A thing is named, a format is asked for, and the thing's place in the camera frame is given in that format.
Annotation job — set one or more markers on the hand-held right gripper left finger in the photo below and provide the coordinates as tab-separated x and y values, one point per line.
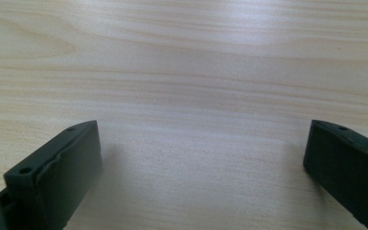
64	171

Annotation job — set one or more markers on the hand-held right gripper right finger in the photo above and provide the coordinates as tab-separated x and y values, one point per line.
348	166

